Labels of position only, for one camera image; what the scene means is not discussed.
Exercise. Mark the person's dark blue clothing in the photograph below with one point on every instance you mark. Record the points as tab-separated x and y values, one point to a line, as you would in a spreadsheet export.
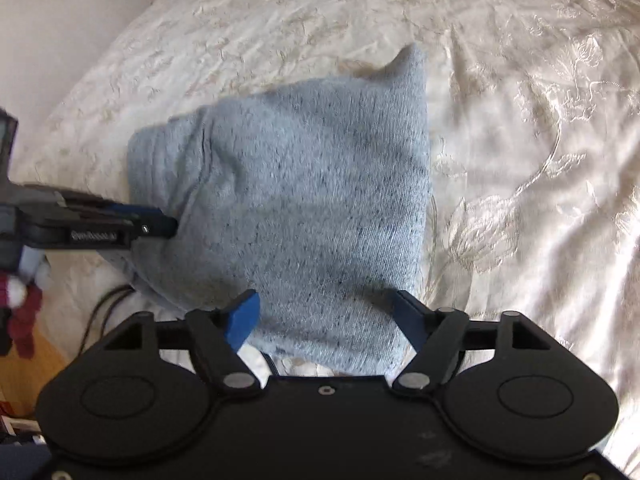
20	462

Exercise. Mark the person's left forearm red sleeve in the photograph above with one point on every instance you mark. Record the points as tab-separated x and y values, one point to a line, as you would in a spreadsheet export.
25	320

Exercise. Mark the grey knitted sweater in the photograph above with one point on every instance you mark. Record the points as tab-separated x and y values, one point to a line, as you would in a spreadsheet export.
310	200

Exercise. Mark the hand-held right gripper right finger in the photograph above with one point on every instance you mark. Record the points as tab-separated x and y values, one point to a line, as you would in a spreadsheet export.
406	316

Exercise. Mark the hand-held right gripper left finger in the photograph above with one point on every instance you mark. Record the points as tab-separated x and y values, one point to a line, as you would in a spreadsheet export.
242	321

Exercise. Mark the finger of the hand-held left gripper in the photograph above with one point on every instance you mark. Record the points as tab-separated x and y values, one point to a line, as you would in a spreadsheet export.
157	224

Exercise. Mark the cream embroidered bedspread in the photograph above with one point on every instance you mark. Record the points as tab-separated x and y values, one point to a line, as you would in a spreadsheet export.
525	135

